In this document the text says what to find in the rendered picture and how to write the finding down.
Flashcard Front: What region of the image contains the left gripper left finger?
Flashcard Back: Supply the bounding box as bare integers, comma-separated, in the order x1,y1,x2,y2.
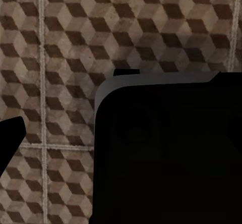
0,116,26,177

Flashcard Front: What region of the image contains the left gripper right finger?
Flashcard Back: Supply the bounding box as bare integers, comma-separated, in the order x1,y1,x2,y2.
226,116,242,156

